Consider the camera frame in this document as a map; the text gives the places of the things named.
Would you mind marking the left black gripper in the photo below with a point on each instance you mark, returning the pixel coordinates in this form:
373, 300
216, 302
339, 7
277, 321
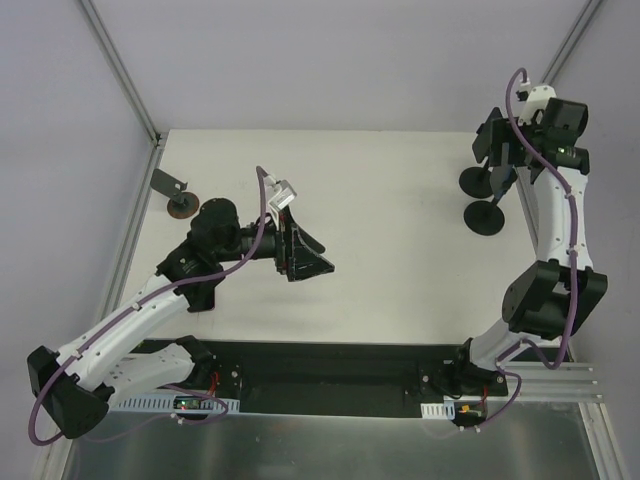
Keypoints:
286, 251

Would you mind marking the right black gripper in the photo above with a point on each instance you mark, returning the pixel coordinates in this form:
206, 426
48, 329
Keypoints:
501, 142

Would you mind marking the black round base phone stand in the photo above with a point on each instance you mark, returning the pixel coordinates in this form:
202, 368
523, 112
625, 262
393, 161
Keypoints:
475, 181

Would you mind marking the black clamp phone stand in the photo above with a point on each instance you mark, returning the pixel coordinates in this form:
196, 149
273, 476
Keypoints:
485, 217

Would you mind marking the brown base phone stand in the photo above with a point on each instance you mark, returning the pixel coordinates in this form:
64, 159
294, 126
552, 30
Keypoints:
181, 203

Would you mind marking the blue edged black phone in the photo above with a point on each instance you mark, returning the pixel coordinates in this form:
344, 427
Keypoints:
505, 178

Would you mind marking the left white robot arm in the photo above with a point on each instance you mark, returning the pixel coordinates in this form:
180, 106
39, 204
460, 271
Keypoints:
78, 383

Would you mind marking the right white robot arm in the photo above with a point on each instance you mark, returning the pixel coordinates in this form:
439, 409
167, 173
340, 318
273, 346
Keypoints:
555, 295

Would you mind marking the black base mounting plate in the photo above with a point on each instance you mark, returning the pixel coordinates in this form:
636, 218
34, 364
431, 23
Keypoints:
357, 380

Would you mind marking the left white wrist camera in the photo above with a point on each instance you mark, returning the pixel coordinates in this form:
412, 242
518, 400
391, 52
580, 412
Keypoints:
279, 194

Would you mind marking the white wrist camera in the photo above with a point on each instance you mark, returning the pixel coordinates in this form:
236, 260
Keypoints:
279, 194
535, 100

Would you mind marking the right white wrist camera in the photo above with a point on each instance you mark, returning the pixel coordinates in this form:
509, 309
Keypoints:
535, 100

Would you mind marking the right aluminium frame post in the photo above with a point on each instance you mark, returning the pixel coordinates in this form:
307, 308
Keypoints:
569, 45

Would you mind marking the aluminium frame post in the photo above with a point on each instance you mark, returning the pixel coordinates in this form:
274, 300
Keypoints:
118, 69
569, 45

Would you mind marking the left aluminium frame post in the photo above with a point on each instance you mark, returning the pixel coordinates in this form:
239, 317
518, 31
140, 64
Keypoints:
118, 69

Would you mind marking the left white cable duct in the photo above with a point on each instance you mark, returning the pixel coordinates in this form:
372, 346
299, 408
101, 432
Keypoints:
176, 403

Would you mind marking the white cable duct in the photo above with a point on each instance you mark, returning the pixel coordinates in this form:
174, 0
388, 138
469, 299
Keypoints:
450, 410
176, 403

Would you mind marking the right white cable duct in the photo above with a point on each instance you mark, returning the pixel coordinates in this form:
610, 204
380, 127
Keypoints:
450, 410

